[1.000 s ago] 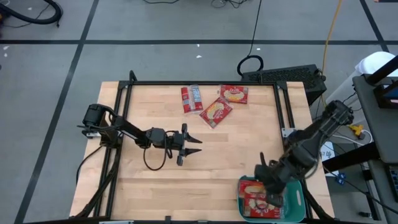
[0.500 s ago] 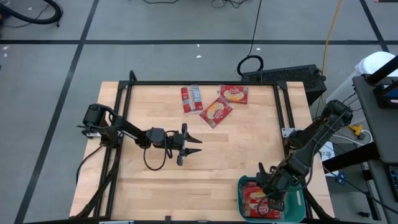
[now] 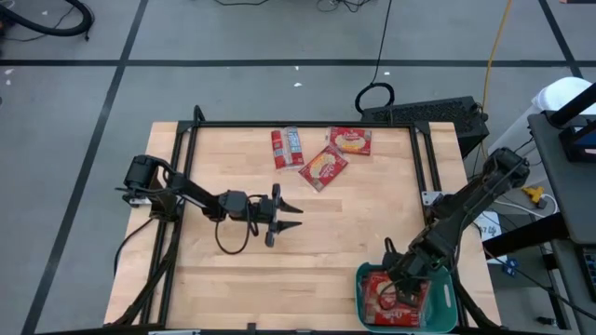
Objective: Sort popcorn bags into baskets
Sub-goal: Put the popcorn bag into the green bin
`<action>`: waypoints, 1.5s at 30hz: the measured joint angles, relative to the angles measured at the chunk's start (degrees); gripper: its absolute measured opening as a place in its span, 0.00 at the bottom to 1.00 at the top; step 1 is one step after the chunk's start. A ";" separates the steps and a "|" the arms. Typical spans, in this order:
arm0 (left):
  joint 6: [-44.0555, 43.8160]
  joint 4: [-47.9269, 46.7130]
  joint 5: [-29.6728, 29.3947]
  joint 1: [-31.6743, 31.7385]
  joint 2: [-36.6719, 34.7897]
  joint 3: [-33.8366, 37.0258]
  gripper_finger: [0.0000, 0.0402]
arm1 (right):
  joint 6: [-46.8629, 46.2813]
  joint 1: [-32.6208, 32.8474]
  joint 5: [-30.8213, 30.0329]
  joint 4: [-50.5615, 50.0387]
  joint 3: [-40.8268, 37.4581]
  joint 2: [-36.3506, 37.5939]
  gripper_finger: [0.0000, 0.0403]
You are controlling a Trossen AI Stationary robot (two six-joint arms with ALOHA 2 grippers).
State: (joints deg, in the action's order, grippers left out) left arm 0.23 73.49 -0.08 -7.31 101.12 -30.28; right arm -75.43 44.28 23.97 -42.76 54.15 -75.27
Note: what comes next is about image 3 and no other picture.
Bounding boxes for white bin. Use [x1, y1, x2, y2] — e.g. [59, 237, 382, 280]
[487, 75, 595, 165]

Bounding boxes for black cable with coil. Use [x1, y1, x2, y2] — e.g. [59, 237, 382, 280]
[354, 0, 397, 116]

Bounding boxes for thick black hose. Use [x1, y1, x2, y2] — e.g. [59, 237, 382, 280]
[0, 0, 96, 39]

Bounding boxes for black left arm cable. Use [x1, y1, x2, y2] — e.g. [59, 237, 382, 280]
[213, 194, 262, 256]

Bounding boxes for teal plastic basket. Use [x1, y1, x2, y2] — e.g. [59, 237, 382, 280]
[355, 261, 460, 335]

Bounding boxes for grey side desk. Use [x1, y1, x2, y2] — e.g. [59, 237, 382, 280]
[527, 110, 596, 247]

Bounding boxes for white cable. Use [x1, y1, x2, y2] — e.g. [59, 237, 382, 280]
[487, 193, 559, 220]

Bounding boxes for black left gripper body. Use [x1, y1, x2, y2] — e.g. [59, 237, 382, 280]
[246, 183, 282, 248]

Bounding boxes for yellow cable plug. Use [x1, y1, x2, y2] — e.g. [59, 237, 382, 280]
[521, 184, 547, 209]

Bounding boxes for black metal table frame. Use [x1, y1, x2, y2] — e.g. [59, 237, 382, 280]
[104, 104, 503, 335]

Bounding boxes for black desk crossbeam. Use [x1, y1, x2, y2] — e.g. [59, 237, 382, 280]
[482, 212, 570, 260]

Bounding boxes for tangled black cables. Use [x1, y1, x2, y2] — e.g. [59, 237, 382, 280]
[315, 0, 373, 14]

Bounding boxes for white paper sheet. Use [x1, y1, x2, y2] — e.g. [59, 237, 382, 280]
[475, 210, 503, 253]

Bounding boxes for black device with blue screen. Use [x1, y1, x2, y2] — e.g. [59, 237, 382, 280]
[560, 124, 596, 164]

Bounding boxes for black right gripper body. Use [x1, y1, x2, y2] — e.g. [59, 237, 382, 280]
[382, 232, 451, 285]

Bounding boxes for black perforated computer case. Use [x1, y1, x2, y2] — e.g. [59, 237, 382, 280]
[360, 95, 491, 158]

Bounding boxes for black slanted pole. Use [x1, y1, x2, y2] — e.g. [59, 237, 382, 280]
[548, 82, 596, 127]

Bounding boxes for black keyboard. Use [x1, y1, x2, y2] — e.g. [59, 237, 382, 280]
[576, 245, 596, 302]

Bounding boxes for yellow extension cable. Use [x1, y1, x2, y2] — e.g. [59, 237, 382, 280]
[479, 0, 536, 194]

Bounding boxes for red popcorn bag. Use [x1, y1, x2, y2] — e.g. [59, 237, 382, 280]
[270, 126, 305, 171]
[327, 126, 373, 156]
[296, 143, 350, 194]
[361, 272, 432, 328]

